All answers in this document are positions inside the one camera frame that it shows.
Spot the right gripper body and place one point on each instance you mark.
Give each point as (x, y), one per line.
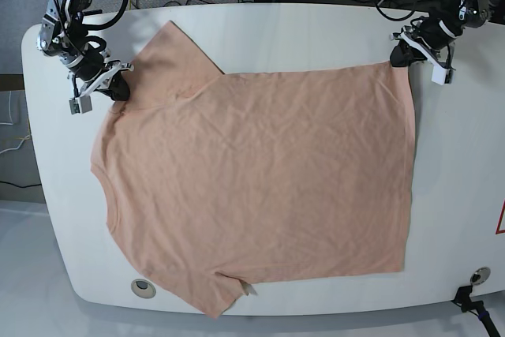
(93, 69)

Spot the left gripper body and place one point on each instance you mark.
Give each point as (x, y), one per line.
(432, 36)

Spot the peach pink T-shirt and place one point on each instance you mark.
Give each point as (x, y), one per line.
(216, 181)

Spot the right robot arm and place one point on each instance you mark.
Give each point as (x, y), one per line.
(65, 35)

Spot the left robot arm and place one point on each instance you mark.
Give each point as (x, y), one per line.
(468, 13)

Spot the red triangle warning sticker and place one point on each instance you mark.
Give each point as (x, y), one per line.
(500, 229)

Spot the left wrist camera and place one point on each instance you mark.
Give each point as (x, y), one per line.
(441, 75)

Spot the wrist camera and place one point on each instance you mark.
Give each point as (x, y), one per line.
(80, 104)
(441, 75)

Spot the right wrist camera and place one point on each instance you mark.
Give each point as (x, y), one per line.
(80, 104)

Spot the left table cable grommet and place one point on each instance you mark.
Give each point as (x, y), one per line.
(143, 288)

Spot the table cable grommet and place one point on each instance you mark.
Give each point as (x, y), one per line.
(143, 288)
(480, 276)

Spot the right table cable grommet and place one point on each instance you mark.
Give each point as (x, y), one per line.
(480, 276)

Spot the black clamp mount with pole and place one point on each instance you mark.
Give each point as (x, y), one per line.
(466, 304)

